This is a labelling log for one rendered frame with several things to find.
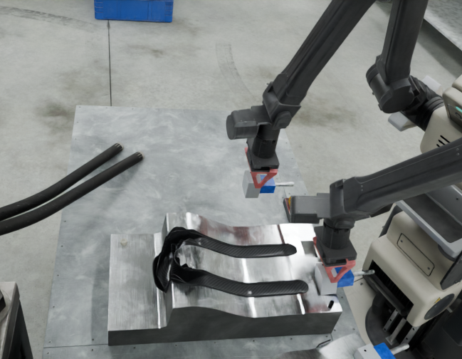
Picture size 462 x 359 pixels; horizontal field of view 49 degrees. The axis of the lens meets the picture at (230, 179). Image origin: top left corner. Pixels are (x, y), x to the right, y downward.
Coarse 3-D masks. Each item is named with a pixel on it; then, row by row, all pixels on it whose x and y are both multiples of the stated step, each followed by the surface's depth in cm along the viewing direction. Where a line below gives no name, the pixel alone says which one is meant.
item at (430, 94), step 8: (416, 80) 118; (424, 88) 120; (416, 96) 117; (424, 96) 119; (432, 96) 122; (440, 96) 120; (416, 104) 120; (400, 112) 126; (408, 112) 122; (416, 112) 122
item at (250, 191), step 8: (248, 176) 128; (256, 176) 129; (264, 176) 131; (248, 184) 127; (264, 184) 129; (272, 184) 129; (280, 184) 131; (288, 184) 132; (248, 192) 129; (256, 192) 129; (264, 192) 130; (272, 192) 131
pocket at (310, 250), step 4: (304, 244) 125; (308, 244) 125; (312, 244) 126; (304, 248) 126; (308, 248) 126; (312, 248) 126; (304, 252) 125; (308, 252) 125; (312, 252) 125; (316, 252) 124; (308, 256) 124; (312, 256) 124; (316, 256) 124
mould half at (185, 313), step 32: (192, 224) 117; (224, 224) 124; (288, 224) 127; (128, 256) 116; (192, 256) 109; (224, 256) 115; (288, 256) 119; (128, 288) 110; (192, 288) 103; (128, 320) 104; (160, 320) 105; (192, 320) 104; (224, 320) 105; (256, 320) 107; (288, 320) 109; (320, 320) 111
